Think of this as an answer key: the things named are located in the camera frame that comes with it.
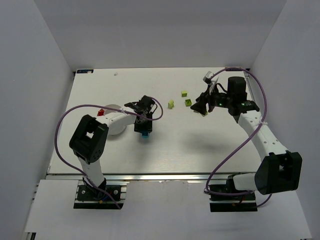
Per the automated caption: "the red lego brick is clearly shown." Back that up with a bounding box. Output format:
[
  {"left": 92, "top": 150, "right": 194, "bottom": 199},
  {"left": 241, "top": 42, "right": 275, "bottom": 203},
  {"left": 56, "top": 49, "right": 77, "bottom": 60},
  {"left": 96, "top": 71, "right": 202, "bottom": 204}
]
[{"left": 97, "top": 109, "right": 105, "bottom": 116}]

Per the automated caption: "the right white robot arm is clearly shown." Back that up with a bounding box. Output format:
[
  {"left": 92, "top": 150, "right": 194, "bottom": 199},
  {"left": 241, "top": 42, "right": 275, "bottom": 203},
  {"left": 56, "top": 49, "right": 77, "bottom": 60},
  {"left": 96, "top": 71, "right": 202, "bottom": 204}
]
[{"left": 191, "top": 76, "right": 302, "bottom": 196}]

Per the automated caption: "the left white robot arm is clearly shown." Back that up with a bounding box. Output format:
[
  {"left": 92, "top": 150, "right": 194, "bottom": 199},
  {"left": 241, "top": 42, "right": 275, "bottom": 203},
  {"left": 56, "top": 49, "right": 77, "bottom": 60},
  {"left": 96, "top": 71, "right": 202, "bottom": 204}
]
[{"left": 69, "top": 95, "right": 158, "bottom": 195}]

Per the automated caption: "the teal square lego brick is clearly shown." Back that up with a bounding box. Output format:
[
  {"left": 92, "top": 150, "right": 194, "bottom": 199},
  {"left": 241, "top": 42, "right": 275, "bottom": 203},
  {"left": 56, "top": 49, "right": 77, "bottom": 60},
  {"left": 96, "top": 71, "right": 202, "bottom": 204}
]
[{"left": 141, "top": 132, "right": 149, "bottom": 138}]

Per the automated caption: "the green printed lego cube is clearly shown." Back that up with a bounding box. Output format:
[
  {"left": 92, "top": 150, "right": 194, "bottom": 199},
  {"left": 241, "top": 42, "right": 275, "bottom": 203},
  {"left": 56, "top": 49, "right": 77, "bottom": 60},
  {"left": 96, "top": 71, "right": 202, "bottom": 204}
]
[{"left": 184, "top": 99, "right": 192, "bottom": 107}]

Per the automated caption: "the lime lego cube top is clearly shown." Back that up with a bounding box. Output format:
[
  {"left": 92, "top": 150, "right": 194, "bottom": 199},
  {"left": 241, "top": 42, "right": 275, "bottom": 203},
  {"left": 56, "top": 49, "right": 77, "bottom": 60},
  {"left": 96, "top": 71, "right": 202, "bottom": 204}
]
[{"left": 181, "top": 90, "right": 188, "bottom": 98}]

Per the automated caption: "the white divided round container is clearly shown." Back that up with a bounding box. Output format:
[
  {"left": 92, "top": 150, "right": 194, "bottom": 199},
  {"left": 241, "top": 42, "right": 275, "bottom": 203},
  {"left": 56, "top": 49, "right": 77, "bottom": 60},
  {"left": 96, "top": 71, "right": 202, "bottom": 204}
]
[{"left": 97, "top": 104, "right": 129, "bottom": 136}]

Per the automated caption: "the light green lego brick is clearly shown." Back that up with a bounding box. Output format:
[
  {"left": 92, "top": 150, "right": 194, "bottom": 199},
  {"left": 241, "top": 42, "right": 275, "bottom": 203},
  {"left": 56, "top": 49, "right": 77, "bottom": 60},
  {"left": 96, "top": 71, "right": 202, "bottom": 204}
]
[{"left": 167, "top": 99, "right": 175, "bottom": 109}]

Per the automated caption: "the left blue corner label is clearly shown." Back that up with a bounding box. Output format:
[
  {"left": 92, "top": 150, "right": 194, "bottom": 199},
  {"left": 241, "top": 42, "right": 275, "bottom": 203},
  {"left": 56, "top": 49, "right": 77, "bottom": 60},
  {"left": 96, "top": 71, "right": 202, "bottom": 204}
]
[{"left": 76, "top": 69, "right": 94, "bottom": 74}]

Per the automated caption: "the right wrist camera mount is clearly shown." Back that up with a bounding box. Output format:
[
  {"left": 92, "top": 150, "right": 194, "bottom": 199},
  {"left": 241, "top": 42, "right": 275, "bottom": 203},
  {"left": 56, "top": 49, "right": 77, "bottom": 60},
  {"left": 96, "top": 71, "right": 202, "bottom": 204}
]
[{"left": 202, "top": 71, "right": 219, "bottom": 94}]

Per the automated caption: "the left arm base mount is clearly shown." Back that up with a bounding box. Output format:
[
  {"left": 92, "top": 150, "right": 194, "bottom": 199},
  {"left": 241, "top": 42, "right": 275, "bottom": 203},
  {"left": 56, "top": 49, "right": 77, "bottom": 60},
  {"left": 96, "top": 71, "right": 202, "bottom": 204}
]
[{"left": 73, "top": 181, "right": 127, "bottom": 210}]

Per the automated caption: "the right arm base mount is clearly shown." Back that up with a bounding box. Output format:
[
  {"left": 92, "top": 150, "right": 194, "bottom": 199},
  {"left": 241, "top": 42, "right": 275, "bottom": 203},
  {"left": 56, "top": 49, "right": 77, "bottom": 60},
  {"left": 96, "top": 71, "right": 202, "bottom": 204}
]
[{"left": 204, "top": 175, "right": 258, "bottom": 213}]

